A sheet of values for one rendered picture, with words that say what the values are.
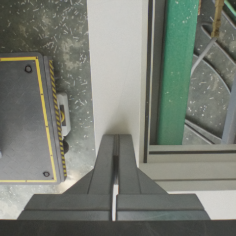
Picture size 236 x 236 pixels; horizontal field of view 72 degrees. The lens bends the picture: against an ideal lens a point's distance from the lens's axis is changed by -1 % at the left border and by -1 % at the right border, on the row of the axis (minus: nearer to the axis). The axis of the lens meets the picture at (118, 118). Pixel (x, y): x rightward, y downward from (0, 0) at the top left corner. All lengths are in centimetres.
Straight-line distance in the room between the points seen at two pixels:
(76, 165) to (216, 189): 118
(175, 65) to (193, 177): 14
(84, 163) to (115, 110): 117
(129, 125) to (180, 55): 12
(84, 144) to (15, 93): 57
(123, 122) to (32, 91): 74
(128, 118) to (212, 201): 13
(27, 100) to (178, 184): 79
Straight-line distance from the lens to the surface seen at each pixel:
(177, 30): 23
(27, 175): 107
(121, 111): 15
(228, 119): 68
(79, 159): 130
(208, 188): 22
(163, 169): 23
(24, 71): 87
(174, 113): 24
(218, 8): 97
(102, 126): 16
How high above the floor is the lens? 108
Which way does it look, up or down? 73 degrees down
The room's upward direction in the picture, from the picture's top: 177 degrees counter-clockwise
